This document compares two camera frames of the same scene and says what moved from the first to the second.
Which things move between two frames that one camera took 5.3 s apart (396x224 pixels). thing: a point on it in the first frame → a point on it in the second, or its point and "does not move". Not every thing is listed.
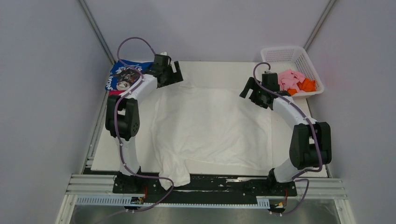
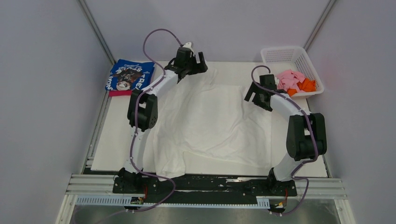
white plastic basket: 280,59 does not move
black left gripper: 175,77 → 198,67
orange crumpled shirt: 306,85 does not move
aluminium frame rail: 82,185 does not move
